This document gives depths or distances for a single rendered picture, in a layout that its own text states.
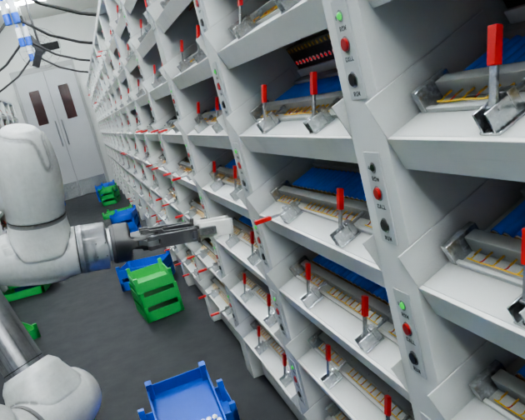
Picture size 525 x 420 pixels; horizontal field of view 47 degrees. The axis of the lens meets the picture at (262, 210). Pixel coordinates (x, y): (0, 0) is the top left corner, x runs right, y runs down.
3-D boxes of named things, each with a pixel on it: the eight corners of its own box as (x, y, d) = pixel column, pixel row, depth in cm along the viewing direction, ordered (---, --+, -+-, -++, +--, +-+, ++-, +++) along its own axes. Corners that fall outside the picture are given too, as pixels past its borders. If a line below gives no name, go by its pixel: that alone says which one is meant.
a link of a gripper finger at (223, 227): (196, 223, 117) (197, 223, 117) (231, 217, 119) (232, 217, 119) (198, 238, 118) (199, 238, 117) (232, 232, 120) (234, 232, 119)
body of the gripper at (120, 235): (112, 259, 119) (158, 251, 122) (113, 268, 111) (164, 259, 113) (105, 222, 118) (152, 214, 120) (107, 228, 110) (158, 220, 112)
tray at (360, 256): (398, 295, 85) (362, 243, 82) (269, 229, 143) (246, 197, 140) (499, 206, 88) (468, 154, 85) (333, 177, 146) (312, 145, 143)
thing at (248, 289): (293, 359, 159) (263, 321, 155) (237, 299, 216) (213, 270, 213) (351, 309, 162) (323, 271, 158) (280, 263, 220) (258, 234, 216)
